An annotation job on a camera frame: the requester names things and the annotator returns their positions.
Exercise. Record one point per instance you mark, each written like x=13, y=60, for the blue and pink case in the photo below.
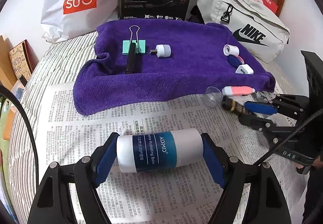
x=235, y=61

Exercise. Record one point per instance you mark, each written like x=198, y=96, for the person's right hand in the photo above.
x=305, y=169

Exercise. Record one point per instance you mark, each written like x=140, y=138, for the clear plastic cup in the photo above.
x=212, y=97

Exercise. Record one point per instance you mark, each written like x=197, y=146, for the small white cylinder roll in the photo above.
x=230, y=50

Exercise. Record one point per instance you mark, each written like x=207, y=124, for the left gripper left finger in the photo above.
x=89, y=174

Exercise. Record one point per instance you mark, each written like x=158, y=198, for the pink and grey tube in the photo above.
x=237, y=90

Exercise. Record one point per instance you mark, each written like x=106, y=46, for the newspaper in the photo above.
x=160, y=176

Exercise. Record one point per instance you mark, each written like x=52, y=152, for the black pen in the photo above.
x=131, y=59

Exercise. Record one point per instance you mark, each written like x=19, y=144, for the striped mattress cover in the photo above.
x=60, y=64

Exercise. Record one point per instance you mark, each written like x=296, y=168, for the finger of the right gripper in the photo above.
x=256, y=123
x=261, y=108

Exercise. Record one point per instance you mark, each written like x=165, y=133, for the white blue balm bottle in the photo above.
x=159, y=151

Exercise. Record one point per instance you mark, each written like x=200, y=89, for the white Nike waist bag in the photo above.
x=252, y=24

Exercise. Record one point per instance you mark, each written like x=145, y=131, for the small white USB adapter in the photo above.
x=161, y=51

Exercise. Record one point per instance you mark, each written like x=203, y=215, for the green binder clip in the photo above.
x=134, y=42

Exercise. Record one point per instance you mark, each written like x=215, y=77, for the purple towel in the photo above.
x=196, y=63

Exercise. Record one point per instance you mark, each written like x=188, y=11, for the white charger plug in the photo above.
x=244, y=69

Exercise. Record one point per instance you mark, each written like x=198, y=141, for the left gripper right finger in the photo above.
x=229, y=173

